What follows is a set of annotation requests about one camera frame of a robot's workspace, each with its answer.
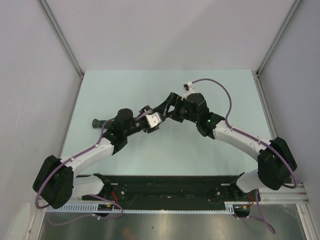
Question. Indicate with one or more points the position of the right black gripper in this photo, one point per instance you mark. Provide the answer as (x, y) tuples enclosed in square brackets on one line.
[(173, 99)]

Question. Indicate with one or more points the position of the grey slotted cable duct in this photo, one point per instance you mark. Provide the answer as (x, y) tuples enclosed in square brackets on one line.
[(101, 208)]

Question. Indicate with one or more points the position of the right aluminium frame post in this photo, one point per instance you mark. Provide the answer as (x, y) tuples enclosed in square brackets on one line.
[(288, 19)]

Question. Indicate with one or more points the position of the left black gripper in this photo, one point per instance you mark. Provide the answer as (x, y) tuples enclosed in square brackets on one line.
[(142, 112)]

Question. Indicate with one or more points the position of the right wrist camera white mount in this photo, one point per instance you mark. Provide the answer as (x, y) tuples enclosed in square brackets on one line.
[(188, 89)]

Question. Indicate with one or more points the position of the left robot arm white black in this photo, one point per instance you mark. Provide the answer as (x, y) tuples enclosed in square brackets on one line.
[(55, 182)]

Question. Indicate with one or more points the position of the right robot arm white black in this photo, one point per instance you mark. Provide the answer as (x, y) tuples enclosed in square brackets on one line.
[(275, 162)]

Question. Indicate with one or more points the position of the aluminium extrusion rail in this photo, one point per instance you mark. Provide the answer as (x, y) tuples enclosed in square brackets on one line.
[(284, 195)]

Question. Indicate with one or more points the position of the aluminium frame post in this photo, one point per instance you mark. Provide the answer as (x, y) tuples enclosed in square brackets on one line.
[(288, 19), (54, 24)]

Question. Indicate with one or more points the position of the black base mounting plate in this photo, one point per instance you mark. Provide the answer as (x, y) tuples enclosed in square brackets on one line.
[(157, 192)]

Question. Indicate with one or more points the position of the left aluminium frame post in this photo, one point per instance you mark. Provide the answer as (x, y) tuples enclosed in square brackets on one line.
[(54, 24)]

